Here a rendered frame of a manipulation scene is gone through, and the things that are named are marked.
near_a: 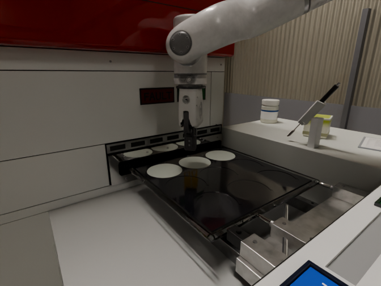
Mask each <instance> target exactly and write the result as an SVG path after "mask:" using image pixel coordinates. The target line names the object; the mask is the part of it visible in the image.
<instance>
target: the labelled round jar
mask: <svg viewBox="0 0 381 286"><path fill-rule="evenodd" d="M279 103H280V101H279V100H278V99H263V100H262V106H261V116H260V121H261V122H262V123H268V124H274V123H276V122H277V119H278V109H279V106H278V105H279Z"/></svg>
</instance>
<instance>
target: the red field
mask: <svg viewBox="0 0 381 286"><path fill-rule="evenodd" d="M141 97H142V104H143V103H157V102H171V101H173V89H151V90H141Z"/></svg>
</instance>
